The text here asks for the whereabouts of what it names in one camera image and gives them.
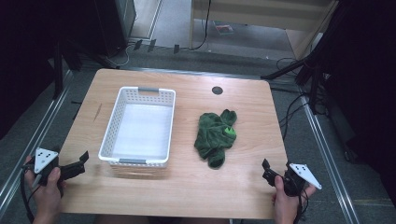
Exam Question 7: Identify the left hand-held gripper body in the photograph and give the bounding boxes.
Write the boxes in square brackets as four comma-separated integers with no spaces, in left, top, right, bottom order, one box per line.
[22,147,71,189]

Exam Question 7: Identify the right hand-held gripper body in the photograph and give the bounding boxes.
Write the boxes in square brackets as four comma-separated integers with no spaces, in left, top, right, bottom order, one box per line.
[280,161,323,198]

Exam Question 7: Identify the green cloth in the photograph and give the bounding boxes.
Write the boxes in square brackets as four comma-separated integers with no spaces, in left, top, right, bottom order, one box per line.
[193,108,238,170]

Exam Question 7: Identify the white plastic basket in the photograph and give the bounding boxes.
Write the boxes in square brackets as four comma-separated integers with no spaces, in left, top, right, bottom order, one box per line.
[97,86,177,169]

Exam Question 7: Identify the person's right hand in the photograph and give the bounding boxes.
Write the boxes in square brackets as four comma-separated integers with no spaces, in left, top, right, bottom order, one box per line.
[271,175,318,220]

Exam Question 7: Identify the person's left hand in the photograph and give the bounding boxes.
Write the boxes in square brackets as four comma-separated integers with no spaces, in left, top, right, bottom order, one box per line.
[23,155,67,220]

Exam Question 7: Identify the black metal stand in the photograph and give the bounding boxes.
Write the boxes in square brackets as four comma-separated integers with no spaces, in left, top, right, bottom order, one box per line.
[261,36,332,116]

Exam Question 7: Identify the black cabinet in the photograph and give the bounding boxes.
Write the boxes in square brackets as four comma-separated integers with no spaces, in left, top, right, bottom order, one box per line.
[92,0,138,58]

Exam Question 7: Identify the red and green book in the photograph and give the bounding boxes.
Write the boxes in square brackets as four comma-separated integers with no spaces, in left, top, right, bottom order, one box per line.
[213,21,234,36]

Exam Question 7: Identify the light wooden furniture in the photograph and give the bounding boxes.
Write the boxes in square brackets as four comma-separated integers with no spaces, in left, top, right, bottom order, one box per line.
[189,0,339,61]

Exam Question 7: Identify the aluminium floor rail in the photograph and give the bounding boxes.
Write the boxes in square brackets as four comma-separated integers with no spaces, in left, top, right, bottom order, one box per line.
[299,95,362,224]
[0,69,75,219]
[122,65,263,80]

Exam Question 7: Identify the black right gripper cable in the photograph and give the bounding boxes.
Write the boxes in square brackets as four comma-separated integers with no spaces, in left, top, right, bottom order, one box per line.
[291,186,310,224]

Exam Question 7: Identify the black floor cables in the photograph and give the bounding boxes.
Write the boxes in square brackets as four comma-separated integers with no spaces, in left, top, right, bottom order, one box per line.
[276,56,312,142]

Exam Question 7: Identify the black metal post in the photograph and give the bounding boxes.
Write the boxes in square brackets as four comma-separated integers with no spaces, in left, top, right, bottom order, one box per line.
[51,39,65,100]

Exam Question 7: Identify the white floor cable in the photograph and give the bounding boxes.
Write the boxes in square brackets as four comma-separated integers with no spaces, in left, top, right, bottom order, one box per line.
[103,42,135,68]

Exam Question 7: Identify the black hanging cable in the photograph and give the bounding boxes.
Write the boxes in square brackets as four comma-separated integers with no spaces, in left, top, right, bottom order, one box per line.
[187,0,213,51]

